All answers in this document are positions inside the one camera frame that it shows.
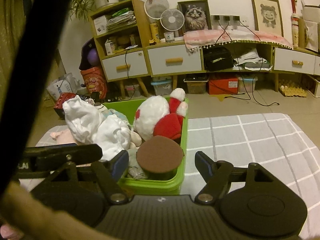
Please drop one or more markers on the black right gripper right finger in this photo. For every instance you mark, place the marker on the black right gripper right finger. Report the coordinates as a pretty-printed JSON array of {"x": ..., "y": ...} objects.
[{"x": 216, "y": 175}]

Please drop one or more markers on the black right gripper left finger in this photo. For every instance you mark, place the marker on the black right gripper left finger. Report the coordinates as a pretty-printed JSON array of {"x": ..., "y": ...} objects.
[{"x": 109, "y": 173}]

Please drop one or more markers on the white cloth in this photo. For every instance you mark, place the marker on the white cloth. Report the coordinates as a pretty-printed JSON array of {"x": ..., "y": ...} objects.
[{"x": 83, "y": 120}]

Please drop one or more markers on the white red plush toy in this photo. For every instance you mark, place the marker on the white red plush toy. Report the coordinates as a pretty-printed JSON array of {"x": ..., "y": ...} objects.
[{"x": 158, "y": 116}]

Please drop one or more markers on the green plastic bin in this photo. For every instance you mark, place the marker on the green plastic bin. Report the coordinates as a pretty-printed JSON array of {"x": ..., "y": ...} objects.
[{"x": 160, "y": 184}]

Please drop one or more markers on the bunny plush blue dress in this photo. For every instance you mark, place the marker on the bunny plush blue dress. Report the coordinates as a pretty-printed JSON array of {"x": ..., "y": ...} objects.
[{"x": 115, "y": 132}]

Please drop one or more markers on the brown round sponge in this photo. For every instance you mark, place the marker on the brown round sponge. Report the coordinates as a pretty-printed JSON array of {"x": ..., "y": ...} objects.
[{"x": 160, "y": 157}]

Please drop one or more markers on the pink plush toy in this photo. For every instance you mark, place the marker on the pink plush toy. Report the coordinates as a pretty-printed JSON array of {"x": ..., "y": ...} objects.
[{"x": 63, "y": 137}]

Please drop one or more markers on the grey checked floor mat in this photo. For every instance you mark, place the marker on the grey checked floor mat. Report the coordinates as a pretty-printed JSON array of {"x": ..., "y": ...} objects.
[{"x": 273, "y": 140}]

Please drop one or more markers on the red cardboard box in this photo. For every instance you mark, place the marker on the red cardboard box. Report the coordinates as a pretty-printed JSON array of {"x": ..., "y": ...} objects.
[{"x": 223, "y": 84}]

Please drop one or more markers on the clear bin black lid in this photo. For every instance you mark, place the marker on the clear bin black lid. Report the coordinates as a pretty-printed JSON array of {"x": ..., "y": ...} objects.
[{"x": 196, "y": 83}]

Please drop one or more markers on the orange snack bag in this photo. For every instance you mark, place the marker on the orange snack bag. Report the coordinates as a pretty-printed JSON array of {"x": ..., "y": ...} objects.
[{"x": 95, "y": 80}]

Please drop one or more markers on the clear bin under console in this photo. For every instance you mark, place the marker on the clear bin under console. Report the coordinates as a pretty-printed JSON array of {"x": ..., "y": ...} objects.
[{"x": 246, "y": 83}]

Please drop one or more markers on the white plastic bag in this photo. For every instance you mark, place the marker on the white plastic bag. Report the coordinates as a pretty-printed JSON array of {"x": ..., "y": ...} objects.
[{"x": 64, "y": 84}]

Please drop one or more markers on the clear bin blue lid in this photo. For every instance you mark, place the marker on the clear bin blue lid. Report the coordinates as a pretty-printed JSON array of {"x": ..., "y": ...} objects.
[{"x": 162, "y": 87}]

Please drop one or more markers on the egg carton tray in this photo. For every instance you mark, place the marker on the egg carton tray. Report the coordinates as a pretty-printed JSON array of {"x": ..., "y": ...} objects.
[{"x": 291, "y": 89}]

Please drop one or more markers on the black bag on shelf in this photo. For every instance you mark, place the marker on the black bag on shelf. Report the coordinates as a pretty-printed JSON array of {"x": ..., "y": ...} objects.
[{"x": 217, "y": 58}]

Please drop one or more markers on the purple ball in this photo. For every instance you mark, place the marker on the purple ball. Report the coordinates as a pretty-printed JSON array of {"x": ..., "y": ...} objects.
[{"x": 93, "y": 57}]

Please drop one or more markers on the white decorated storage box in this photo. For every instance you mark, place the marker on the white decorated storage box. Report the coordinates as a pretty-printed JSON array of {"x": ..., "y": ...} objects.
[{"x": 311, "y": 83}]

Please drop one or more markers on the pink table runner cloth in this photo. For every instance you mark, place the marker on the pink table runner cloth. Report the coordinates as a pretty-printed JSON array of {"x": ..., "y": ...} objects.
[{"x": 203, "y": 38}]

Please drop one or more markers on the wooden shelf cabinet with drawers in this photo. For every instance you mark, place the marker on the wooden shelf cabinet with drawers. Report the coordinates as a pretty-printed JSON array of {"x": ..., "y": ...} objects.
[{"x": 122, "y": 52}]

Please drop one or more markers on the yellow can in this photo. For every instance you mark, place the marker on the yellow can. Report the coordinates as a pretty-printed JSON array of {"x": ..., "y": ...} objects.
[{"x": 155, "y": 32}]

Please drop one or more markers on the stack of papers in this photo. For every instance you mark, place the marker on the stack of papers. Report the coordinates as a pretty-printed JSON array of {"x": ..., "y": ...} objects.
[{"x": 120, "y": 21}]

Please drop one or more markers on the framed cat picture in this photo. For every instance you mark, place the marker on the framed cat picture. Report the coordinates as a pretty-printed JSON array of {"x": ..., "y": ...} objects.
[{"x": 196, "y": 15}]

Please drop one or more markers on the white fan small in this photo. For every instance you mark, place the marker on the white fan small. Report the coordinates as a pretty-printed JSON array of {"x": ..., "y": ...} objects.
[{"x": 172, "y": 19}]

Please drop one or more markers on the framed cartoon girl picture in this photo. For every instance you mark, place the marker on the framed cartoon girl picture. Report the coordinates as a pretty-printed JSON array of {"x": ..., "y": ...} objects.
[{"x": 267, "y": 16}]

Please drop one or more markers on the white fan large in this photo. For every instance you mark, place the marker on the white fan large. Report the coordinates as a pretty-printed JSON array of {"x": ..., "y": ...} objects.
[{"x": 154, "y": 8}]

